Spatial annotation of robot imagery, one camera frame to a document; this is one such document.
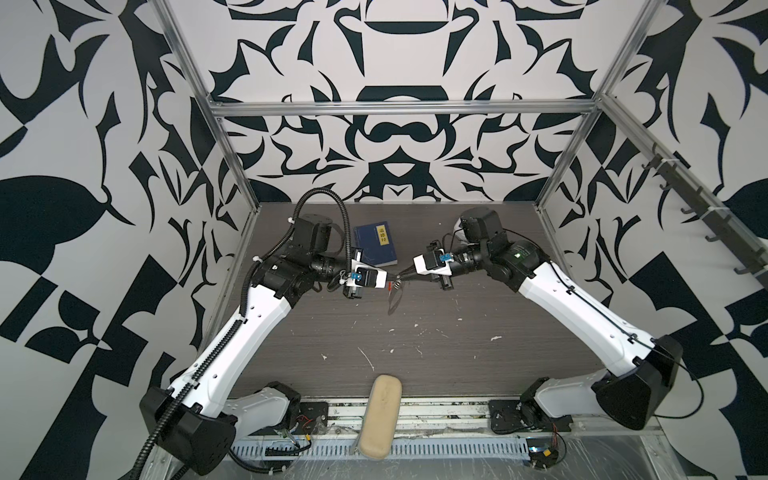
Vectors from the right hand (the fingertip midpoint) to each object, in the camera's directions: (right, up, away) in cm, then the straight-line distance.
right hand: (404, 269), depth 64 cm
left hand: (-2, +1, 0) cm, 2 cm away
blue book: (-7, +5, +44) cm, 44 cm away
